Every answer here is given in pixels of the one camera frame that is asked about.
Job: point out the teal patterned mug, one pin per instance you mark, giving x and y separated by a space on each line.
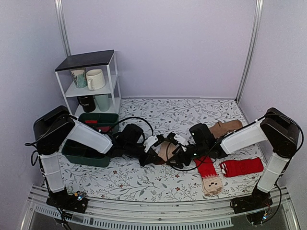
79 78

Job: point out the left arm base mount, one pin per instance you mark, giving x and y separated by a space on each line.
71 202

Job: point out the cream ceramic mug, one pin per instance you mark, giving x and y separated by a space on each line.
95 79

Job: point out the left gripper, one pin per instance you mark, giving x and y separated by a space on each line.
148 159

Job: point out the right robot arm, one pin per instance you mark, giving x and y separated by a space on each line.
224 139

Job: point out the tan brown plain sock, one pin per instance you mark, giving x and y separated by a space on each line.
220 129

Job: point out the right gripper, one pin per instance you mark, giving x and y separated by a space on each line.
178 156

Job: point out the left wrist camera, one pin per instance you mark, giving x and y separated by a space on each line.
148 143

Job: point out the aluminium front rail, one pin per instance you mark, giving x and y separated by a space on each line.
105 214

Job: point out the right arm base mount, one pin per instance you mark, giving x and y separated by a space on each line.
259 202

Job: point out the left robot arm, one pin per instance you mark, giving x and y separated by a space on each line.
58 126

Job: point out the white metal shelf unit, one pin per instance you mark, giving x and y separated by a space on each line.
104 60

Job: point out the striped beige knit sock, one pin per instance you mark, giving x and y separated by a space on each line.
166 150

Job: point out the red folded sock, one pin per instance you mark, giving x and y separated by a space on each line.
233 168

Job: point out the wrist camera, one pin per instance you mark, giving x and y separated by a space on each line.
177 139
148 143

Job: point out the red beige character sock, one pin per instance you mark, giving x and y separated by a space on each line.
211 182

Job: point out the green divided organizer bin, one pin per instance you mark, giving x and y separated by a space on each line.
78 153

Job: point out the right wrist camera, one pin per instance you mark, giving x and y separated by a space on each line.
177 139

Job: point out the red socks in bin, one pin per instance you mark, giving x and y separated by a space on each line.
104 127

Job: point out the pale green cup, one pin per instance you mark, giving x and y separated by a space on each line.
102 102

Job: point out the black mug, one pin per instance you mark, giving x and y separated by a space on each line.
87 103

